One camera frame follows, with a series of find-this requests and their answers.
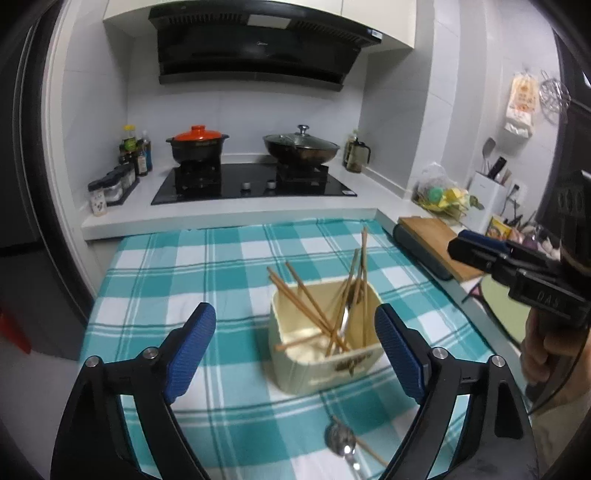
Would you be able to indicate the pale green round object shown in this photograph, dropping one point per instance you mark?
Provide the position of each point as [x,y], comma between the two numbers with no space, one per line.
[501,309]

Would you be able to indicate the red plastic object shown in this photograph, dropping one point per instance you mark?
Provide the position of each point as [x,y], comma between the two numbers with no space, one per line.
[14,332]

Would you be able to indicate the black glass cooktop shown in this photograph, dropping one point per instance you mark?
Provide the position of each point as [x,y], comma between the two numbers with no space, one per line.
[249,184]

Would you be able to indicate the dark grey appliance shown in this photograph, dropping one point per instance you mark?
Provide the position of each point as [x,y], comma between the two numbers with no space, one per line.
[420,254]

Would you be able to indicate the cream utensil holder box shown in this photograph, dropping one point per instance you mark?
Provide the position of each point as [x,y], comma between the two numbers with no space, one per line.
[323,374]

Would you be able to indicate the large steel spoon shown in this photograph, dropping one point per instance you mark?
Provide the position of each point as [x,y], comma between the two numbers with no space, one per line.
[345,318]

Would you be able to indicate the small steel spoon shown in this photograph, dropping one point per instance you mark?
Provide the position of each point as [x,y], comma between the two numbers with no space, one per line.
[339,438]

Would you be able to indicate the wooden cutting board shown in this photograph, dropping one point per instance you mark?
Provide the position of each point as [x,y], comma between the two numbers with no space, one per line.
[434,235]

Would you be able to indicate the teal plaid tablecloth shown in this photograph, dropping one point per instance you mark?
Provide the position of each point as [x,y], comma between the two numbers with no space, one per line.
[221,286]

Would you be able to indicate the yellow packet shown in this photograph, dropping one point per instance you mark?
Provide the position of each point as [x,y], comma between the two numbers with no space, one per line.
[499,228]

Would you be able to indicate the black range hood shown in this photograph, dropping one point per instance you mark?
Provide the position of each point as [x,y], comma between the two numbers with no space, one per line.
[254,50]

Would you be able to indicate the hanging printed bag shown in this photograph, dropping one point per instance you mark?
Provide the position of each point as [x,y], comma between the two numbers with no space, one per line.
[521,104]

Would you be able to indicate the person's right hand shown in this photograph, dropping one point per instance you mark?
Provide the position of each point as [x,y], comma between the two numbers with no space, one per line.
[538,350]

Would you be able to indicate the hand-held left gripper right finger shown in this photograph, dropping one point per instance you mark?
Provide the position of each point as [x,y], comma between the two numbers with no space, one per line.
[397,350]

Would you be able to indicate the white label spice jar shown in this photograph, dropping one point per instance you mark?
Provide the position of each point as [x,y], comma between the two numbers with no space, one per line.
[98,203]

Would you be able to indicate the white knife holder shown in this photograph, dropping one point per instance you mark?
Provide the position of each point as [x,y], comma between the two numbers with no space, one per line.
[487,198]

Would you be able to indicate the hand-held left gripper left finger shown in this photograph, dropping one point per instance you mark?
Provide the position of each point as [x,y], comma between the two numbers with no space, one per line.
[191,350]

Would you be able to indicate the glass wok lid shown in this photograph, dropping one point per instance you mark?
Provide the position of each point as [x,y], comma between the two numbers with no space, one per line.
[302,138]

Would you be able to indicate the black casserole pot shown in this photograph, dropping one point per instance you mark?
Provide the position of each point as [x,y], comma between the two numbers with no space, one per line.
[196,147]

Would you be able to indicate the condiment bottles and jars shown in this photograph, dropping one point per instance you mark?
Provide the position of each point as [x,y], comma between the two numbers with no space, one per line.
[121,184]

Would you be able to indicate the black refrigerator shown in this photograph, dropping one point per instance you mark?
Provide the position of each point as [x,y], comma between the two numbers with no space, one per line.
[27,184]

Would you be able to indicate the plastic bag of sponges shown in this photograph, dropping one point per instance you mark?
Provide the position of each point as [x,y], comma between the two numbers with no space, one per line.
[443,196]

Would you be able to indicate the cream wall cabinet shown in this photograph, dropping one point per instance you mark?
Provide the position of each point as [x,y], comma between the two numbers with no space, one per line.
[392,23]

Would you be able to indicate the black wok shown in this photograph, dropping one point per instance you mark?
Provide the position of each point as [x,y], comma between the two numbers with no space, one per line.
[300,156]

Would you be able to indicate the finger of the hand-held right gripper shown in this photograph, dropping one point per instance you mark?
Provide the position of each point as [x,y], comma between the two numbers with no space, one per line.
[482,240]
[471,256]

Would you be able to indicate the white wall socket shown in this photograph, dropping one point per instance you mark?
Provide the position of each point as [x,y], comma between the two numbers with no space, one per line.
[518,193]

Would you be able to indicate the glass french press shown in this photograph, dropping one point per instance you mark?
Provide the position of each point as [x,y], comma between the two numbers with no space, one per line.
[355,154]

